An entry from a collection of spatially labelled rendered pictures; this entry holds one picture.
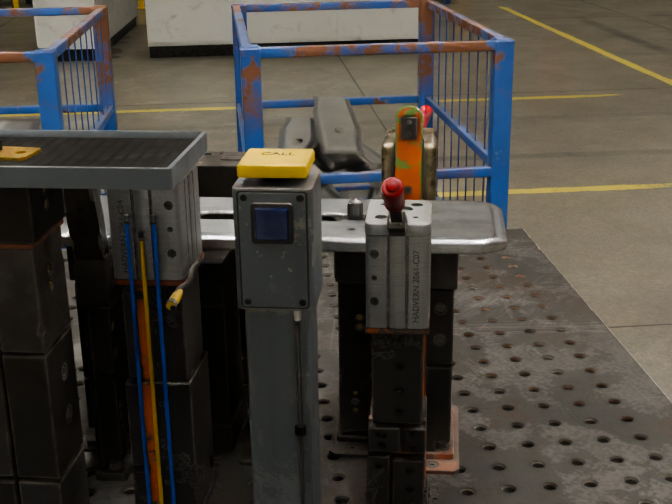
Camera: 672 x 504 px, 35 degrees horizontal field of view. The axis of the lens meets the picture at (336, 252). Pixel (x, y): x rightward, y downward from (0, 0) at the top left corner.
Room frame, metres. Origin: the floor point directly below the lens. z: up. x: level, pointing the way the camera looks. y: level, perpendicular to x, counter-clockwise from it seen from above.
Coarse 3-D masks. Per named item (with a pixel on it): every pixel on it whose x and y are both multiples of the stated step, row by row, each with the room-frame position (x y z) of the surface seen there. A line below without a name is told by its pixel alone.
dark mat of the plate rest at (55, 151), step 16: (16, 144) 0.95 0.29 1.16; (32, 144) 0.95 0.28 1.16; (48, 144) 0.95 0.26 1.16; (64, 144) 0.95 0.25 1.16; (80, 144) 0.95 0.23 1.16; (96, 144) 0.95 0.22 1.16; (112, 144) 0.94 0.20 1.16; (128, 144) 0.94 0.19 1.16; (144, 144) 0.94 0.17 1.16; (160, 144) 0.94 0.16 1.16; (176, 144) 0.94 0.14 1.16; (0, 160) 0.89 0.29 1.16; (32, 160) 0.89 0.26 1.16; (48, 160) 0.89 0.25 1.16; (64, 160) 0.89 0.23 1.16; (80, 160) 0.89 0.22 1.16; (96, 160) 0.89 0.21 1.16; (112, 160) 0.88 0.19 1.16; (128, 160) 0.88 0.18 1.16; (144, 160) 0.88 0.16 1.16; (160, 160) 0.88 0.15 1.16
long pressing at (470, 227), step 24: (432, 216) 1.22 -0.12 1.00; (456, 216) 1.22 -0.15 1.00; (480, 216) 1.21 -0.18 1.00; (216, 240) 1.14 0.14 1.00; (336, 240) 1.13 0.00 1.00; (360, 240) 1.13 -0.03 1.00; (432, 240) 1.12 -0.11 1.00; (456, 240) 1.12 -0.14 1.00; (480, 240) 1.12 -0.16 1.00; (504, 240) 1.14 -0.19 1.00
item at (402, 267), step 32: (384, 224) 1.01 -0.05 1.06; (416, 224) 1.01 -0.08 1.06; (384, 256) 1.01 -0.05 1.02; (416, 256) 1.00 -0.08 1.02; (384, 288) 1.01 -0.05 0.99; (416, 288) 1.00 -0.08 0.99; (384, 320) 1.01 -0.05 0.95; (416, 320) 1.00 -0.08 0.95; (384, 352) 1.02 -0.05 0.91; (416, 352) 1.01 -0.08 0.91; (384, 384) 1.02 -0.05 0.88; (416, 384) 1.01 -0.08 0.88; (384, 416) 1.02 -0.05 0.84; (416, 416) 1.01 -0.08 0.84; (384, 448) 1.01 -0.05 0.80; (416, 448) 1.01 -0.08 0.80; (384, 480) 1.01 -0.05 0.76; (416, 480) 1.01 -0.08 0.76
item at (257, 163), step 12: (252, 156) 0.89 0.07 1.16; (264, 156) 0.89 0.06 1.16; (276, 156) 0.89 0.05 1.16; (288, 156) 0.89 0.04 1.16; (300, 156) 0.89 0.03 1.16; (312, 156) 0.90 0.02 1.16; (240, 168) 0.86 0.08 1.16; (252, 168) 0.86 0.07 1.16; (264, 168) 0.86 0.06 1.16; (276, 168) 0.86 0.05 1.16; (288, 168) 0.86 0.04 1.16; (300, 168) 0.86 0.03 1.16; (264, 180) 0.88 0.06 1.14; (276, 180) 0.88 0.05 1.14; (288, 180) 0.88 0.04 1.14
